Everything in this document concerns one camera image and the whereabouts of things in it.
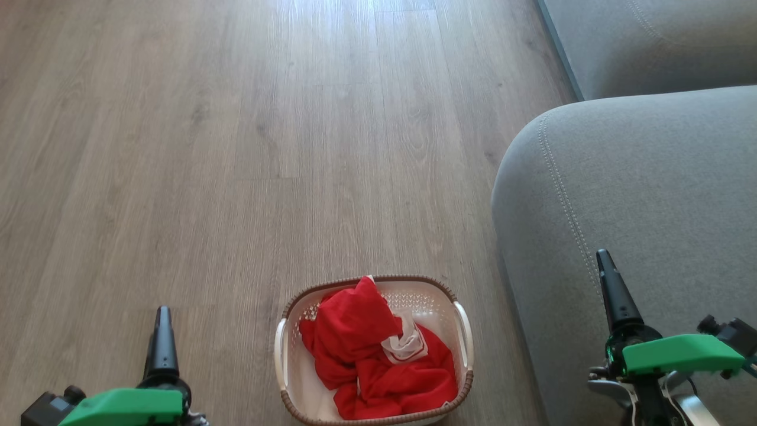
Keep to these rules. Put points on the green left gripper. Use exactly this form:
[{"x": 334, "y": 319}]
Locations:
[{"x": 127, "y": 408}]

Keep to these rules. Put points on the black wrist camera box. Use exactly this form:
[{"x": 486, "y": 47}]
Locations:
[
  {"x": 739, "y": 334},
  {"x": 47, "y": 412}
]

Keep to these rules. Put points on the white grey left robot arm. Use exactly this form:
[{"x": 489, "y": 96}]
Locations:
[{"x": 198, "y": 421}]

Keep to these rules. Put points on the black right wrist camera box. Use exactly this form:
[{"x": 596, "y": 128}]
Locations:
[{"x": 739, "y": 334}]

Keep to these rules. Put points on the red garment with white trim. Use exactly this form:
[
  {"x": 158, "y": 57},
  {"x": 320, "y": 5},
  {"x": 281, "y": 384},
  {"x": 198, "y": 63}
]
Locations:
[{"x": 355, "y": 331}]

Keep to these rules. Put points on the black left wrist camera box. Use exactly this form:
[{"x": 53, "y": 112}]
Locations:
[{"x": 47, "y": 412}]

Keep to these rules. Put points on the white laundry basket brown rim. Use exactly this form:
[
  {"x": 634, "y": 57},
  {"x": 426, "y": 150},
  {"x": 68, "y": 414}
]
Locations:
[{"x": 427, "y": 299}]

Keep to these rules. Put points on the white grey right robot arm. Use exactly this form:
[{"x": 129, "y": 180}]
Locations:
[{"x": 650, "y": 405}]

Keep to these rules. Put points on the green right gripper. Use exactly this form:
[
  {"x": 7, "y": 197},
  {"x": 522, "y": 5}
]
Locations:
[{"x": 680, "y": 354}]

